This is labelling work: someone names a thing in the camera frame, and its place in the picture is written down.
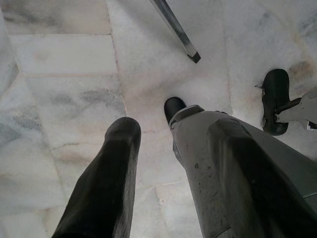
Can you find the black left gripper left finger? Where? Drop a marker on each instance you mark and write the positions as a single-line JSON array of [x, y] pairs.
[[104, 193]]

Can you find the silver metal clothes rack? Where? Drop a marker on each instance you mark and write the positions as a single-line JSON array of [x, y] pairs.
[[171, 22]]

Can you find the black robot right foot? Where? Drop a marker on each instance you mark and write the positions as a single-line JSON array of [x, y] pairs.
[[276, 94]]

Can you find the black robot foot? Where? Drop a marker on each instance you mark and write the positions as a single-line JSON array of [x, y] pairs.
[[276, 94], [173, 105]]

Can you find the black robot left foot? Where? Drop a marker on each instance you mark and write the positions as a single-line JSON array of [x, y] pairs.
[[173, 105]]

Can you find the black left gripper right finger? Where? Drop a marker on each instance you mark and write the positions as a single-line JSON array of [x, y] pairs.
[[252, 193]]

